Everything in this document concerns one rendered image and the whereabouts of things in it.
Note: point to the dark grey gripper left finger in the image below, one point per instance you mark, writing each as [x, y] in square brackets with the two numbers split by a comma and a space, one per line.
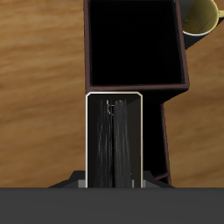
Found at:
[73, 180]

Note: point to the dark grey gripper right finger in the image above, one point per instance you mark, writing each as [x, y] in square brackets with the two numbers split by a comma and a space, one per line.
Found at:
[148, 180]

